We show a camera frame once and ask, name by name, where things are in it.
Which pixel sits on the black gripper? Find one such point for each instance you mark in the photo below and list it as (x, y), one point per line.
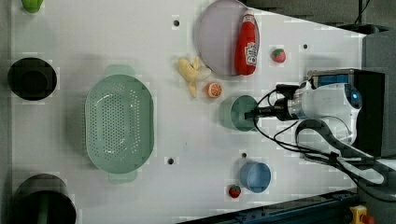
(280, 109)

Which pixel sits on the green mug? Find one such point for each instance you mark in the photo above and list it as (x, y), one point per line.
(232, 113)

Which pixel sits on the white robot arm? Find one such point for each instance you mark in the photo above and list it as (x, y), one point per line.
(327, 112)

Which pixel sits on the black robot base box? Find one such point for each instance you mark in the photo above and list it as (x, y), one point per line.
(371, 86)

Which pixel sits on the orange slice toy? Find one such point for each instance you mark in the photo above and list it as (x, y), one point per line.
(213, 90)

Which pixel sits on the light blue cup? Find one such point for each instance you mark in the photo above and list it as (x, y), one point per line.
(255, 176)

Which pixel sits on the red plush ketchup bottle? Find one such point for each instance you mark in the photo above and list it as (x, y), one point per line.
(246, 50)

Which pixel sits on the red plush strawberry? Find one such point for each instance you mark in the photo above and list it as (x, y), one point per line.
(278, 55)

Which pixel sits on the small red strawberry toy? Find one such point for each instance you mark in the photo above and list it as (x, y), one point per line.
(234, 191)

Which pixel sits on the grey round plate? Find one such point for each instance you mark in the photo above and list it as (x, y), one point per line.
(217, 32)

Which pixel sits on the green perforated colander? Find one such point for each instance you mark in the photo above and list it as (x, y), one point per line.
(119, 123)

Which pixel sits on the yellow red emergency button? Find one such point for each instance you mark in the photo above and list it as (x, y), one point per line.
(360, 215)

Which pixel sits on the large dark grey pot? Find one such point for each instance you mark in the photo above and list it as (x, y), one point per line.
(43, 199)

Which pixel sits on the green object at edge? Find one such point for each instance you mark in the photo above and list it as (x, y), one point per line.
(32, 6)

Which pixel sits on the blue aluminium frame rail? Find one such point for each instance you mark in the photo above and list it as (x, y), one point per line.
(329, 208)

